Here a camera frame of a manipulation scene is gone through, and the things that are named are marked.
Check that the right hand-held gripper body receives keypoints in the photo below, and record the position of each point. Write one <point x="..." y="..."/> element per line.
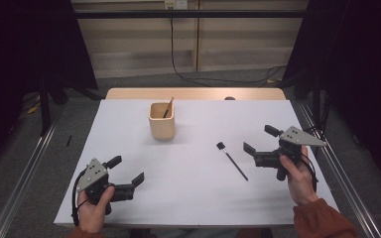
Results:
<point x="297" y="137"/>

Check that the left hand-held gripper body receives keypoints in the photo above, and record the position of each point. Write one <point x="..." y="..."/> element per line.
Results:
<point x="94" y="173"/>

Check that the black brush with square head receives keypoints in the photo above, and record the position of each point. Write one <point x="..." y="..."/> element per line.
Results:
<point x="220" y="145"/>

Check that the beige square cup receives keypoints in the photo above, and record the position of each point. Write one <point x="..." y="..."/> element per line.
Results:
<point x="162" y="129"/>

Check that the black brush with wooden end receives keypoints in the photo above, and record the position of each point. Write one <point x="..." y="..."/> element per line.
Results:
<point x="169" y="106"/>

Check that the person's left hand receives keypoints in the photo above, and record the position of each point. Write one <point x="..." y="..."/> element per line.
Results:
<point x="91" y="216"/>

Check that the person's right hand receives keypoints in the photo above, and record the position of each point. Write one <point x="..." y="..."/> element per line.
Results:
<point x="302" y="185"/>

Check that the small black floor object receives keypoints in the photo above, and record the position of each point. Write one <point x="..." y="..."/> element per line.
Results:
<point x="68" y="141"/>

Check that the dark metal stand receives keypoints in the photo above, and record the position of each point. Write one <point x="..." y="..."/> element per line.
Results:
<point x="317" y="99"/>
<point x="44" y="109"/>

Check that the white table sheet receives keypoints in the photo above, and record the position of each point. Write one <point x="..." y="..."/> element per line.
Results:
<point x="185" y="191"/>

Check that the dark round table grommet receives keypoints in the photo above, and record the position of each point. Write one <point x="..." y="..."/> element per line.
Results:
<point x="229" y="98"/>

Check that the black curtain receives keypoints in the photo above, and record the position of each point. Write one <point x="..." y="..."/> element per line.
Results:
<point x="20" y="49"/>
<point x="360" y="66"/>

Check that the black horizontal bar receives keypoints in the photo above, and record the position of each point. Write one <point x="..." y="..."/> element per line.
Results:
<point x="191" y="14"/>

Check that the aluminium floor rail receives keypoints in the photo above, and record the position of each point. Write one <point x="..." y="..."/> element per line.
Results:
<point x="23" y="185"/>
<point x="360" y="205"/>

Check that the white wall socket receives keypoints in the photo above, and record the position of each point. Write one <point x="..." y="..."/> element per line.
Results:
<point x="176" y="4"/>

